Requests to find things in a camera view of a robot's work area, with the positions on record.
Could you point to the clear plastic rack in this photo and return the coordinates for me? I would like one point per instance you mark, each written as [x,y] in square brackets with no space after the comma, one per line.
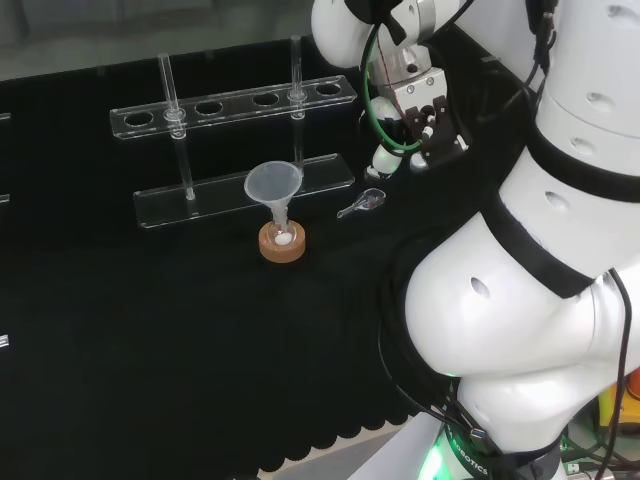
[4,117]

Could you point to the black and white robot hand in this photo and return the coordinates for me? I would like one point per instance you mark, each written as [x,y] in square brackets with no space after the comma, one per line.
[440,142]

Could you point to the black bench cloth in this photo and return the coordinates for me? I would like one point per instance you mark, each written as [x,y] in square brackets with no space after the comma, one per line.
[175,325]

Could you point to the clear plastic funnel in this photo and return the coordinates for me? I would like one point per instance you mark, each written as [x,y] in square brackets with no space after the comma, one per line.
[272,184]

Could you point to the clear funnel stand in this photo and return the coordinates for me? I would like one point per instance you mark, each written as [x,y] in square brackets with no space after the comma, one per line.
[230,107]

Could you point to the yellow stop button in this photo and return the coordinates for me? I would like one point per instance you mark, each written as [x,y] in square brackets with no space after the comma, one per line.
[615,400]

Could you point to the clear round-bottom flask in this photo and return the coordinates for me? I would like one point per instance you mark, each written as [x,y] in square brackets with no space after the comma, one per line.
[281,236]

